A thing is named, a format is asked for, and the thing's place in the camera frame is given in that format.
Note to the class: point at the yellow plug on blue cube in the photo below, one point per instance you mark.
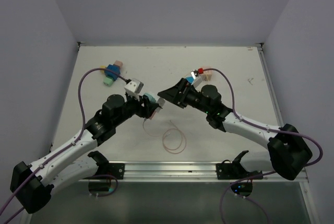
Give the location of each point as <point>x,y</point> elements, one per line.
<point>102,69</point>

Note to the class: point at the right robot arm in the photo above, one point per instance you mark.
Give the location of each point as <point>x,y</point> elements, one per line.
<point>286,151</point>

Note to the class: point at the teal plug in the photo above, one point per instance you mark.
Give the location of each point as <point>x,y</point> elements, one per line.
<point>151,97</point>

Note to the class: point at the pink cube socket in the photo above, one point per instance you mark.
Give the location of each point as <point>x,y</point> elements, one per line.
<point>207,74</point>

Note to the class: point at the dark blue cube socket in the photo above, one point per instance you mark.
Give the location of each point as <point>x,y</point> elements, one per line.
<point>113,71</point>

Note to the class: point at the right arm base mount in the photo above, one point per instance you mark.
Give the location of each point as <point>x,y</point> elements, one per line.
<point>233,170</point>

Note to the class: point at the salmon plug with cable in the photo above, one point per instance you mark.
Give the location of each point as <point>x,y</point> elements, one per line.
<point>153,114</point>

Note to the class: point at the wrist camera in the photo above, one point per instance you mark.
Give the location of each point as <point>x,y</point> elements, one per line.
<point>196,76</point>
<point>133,88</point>

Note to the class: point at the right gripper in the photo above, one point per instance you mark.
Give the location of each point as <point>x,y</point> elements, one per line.
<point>173,94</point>

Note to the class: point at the aluminium front rail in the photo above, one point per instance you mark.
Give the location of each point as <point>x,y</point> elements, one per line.
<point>151,172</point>

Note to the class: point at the white cube socket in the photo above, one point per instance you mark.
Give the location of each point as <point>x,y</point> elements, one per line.
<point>161,102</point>

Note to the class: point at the light blue plug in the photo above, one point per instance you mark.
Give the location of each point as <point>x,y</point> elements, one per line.
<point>191,80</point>

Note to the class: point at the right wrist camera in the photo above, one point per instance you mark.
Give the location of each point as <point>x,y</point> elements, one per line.
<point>196,76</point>

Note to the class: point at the green plug on blue cube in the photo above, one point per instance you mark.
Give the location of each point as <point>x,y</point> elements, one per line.
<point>108,81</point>

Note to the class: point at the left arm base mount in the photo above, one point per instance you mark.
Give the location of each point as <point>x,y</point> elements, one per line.
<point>102,166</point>

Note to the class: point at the aluminium rail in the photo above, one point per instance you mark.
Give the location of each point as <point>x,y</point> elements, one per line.
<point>260,51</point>
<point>151,172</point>

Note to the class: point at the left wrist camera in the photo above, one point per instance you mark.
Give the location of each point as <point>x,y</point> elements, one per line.
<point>133,88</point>

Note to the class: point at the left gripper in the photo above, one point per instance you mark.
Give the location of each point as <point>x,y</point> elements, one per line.
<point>149,107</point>

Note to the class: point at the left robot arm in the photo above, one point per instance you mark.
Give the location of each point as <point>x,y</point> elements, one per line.
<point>34,184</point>

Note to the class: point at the aluminium right rail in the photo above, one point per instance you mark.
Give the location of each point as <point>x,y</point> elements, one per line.
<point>260,51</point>

